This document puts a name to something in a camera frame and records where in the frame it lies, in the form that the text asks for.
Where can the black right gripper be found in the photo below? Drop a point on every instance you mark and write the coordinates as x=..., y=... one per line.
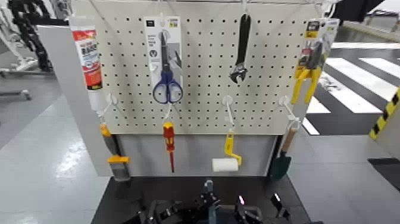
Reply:
x=253, y=218

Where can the yellow black striped barrier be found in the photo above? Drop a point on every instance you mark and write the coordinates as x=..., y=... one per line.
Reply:
x=386, y=114

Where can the grey metal railing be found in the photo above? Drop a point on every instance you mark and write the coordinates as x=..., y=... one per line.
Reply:
x=382, y=18

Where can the black floor mat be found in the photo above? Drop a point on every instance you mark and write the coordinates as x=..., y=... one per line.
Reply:
x=387, y=172

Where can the grey base leg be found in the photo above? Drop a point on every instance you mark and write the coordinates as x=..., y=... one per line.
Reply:
x=18, y=94

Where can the red yellow screwdriver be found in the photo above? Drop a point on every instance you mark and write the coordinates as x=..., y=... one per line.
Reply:
x=169, y=137

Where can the black cloth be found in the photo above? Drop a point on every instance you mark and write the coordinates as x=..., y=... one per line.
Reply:
x=353, y=9

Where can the yellow pliers on card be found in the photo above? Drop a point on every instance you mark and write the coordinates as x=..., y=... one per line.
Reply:
x=312, y=59

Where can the blue scissors on card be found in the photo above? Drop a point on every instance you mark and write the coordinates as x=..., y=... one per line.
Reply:
x=165, y=62

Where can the beige perforated pegboard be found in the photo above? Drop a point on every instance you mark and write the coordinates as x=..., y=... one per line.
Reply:
x=206, y=78

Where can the dark blue crate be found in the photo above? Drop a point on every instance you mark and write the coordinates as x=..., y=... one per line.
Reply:
x=209, y=187

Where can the white metal frame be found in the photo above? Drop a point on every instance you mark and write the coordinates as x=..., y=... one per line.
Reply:
x=14, y=53

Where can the white red sealant tube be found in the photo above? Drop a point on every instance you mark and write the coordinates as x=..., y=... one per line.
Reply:
x=89, y=59

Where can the grey yellow scraper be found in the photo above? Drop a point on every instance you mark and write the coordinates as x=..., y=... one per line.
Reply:
x=114, y=153

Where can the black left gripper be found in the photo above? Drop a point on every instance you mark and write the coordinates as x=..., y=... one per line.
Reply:
x=168, y=214

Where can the black adjustable wrench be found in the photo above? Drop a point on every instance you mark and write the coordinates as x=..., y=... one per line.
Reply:
x=242, y=47

